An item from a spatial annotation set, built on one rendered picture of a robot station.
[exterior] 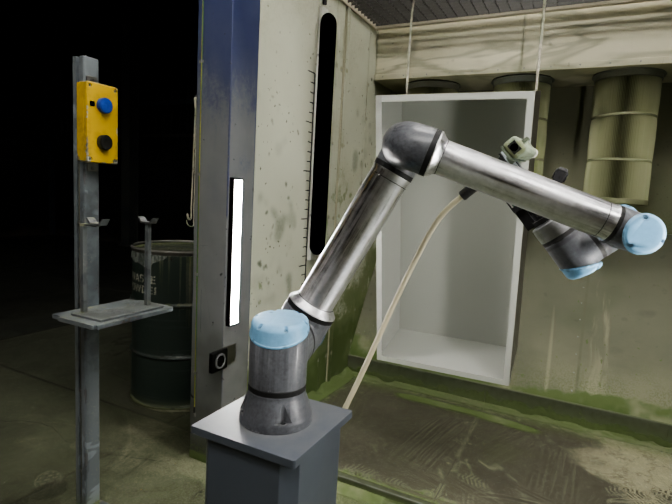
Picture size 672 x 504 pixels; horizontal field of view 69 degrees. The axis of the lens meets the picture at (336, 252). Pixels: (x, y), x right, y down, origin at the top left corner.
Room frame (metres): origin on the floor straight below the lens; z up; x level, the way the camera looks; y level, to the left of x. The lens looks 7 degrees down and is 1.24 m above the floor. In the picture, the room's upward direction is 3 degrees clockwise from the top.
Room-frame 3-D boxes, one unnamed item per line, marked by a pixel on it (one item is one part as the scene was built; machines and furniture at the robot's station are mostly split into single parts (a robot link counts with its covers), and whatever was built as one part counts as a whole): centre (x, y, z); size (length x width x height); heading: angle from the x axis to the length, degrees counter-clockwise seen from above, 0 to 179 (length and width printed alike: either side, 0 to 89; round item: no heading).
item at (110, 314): (1.65, 0.73, 0.95); 0.26 x 0.15 x 0.32; 153
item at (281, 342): (1.24, 0.13, 0.83); 0.17 x 0.15 x 0.18; 170
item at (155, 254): (2.84, 0.89, 0.44); 0.59 x 0.58 x 0.89; 44
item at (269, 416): (1.23, 0.13, 0.69); 0.19 x 0.19 x 0.10
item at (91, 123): (1.69, 0.83, 1.42); 0.12 x 0.06 x 0.26; 153
